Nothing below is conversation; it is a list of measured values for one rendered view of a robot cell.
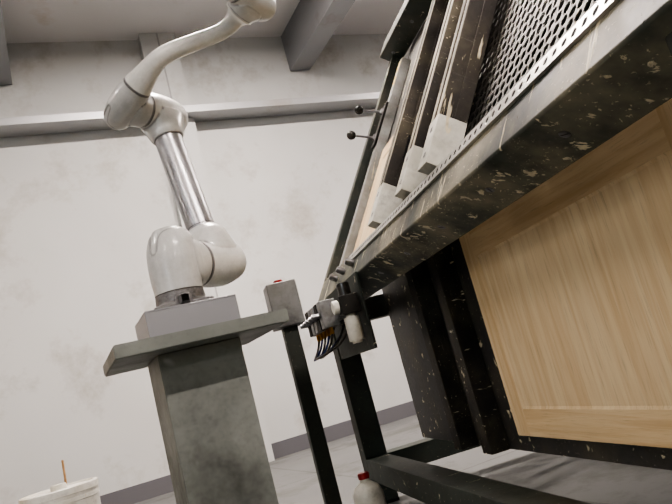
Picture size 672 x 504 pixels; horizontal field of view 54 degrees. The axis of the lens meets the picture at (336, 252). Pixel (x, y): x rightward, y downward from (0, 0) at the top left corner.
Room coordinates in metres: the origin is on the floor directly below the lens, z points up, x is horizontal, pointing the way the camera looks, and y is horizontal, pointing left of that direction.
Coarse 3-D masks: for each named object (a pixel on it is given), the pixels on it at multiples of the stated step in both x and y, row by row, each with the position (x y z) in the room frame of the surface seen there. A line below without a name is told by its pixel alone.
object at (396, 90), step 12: (408, 60) 2.57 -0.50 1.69; (396, 84) 2.55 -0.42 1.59; (396, 96) 2.55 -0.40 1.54; (396, 108) 2.54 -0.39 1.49; (384, 120) 2.53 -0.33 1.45; (384, 132) 2.52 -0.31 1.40; (384, 144) 2.52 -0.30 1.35; (372, 156) 2.52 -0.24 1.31; (372, 168) 2.50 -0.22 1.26; (372, 180) 2.50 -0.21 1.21; (360, 204) 2.48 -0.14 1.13; (360, 216) 2.48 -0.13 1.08; (348, 240) 2.46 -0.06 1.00; (348, 252) 2.45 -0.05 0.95
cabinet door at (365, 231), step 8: (392, 136) 2.31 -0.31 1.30; (384, 152) 2.39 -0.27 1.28; (384, 160) 2.35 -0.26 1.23; (376, 176) 2.40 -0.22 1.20; (376, 184) 2.36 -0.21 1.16; (376, 192) 2.30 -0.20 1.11; (368, 200) 2.41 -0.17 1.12; (368, 208) 2.36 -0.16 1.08; (368, 216) 2.32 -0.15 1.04; (360, 232) 2.37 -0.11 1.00; (368, 232) 2.21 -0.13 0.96; (360, 240) 2.33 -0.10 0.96
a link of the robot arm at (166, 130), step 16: (160, 96) 2.21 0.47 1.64; (160, 112) 2.19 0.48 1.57; (176, 112) 2.24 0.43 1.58; (144, 128) 2.22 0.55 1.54; (160, 128) 2.20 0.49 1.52; (176, 128) 2.23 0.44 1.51; (160, 144) 2.22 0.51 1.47; (176, 144) 2.22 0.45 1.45; (176, 160) 2.21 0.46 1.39; (176, 176) 2.20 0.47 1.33; (192, 176) 2.22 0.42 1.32; (176, 192) 2.21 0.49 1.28; (192, 192) 2.20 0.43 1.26; (192, 208) 2.19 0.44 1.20; (208, 208) 2.23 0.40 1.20; (192, 224) 2.19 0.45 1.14; (208, 224) 2.18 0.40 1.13; (208, 240) 2.14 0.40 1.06; (224, 240) 2.19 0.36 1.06; (224, 256) 2.15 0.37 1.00; (240, 256) 2.23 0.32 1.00; (224, 272) 2.16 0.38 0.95; (240, 272) 2.25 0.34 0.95
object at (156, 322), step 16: (192, 304) 1.94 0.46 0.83; (208, 304) 1.96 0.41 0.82; (224, 304) 1.98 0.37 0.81; (144, 320) 1.90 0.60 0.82; (160, 320) 1.89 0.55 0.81; (176, 320) 1.91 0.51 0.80; (192, 320) 1.93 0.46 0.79; (208, 320) 1.95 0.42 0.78; (224, 320) 1.97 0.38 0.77; (144, 336) 1.97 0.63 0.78
